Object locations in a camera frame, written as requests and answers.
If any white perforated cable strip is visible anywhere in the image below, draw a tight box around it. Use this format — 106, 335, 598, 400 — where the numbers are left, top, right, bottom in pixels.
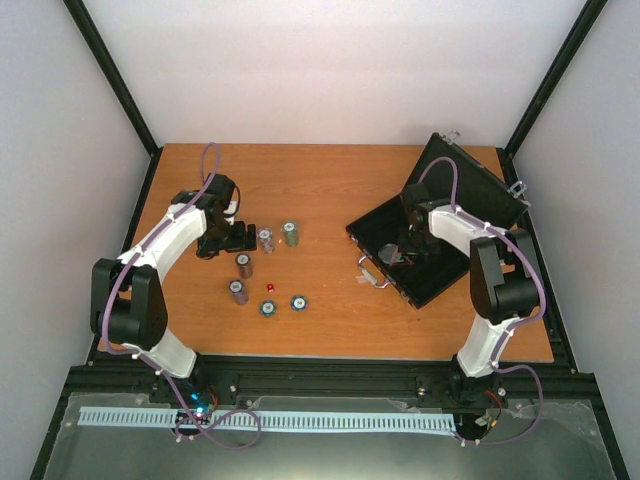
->
77, 406, 456, 436

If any black poker set case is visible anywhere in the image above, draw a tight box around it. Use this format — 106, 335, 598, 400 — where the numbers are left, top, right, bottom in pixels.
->
346, 133, 528, 309

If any black aluminium frame rail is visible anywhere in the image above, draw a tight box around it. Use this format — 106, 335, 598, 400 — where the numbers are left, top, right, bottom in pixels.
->
60, 360, 601, 411

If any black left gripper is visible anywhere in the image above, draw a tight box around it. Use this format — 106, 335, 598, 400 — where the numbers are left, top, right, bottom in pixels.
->
199, 220, 258, 258

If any blue 10 chip stack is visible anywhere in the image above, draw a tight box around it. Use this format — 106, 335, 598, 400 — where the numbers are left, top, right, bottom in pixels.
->
257, 227, 275, 253

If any brown chip stack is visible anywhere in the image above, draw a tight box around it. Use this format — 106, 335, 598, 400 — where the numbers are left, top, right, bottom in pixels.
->
235, 253, 254, 279

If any green 20 chip stack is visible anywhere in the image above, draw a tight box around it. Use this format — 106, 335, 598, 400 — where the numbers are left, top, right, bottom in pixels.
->
282, 221, 299, 247

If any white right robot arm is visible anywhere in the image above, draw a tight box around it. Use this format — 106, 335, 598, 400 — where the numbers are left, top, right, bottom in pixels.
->
400, 184, 546, 378

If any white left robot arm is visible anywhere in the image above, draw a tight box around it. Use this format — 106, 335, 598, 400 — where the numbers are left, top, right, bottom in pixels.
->
90, 174, 257, 403

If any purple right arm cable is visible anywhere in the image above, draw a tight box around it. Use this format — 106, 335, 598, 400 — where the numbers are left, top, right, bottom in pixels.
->
415, 157, 549, 446

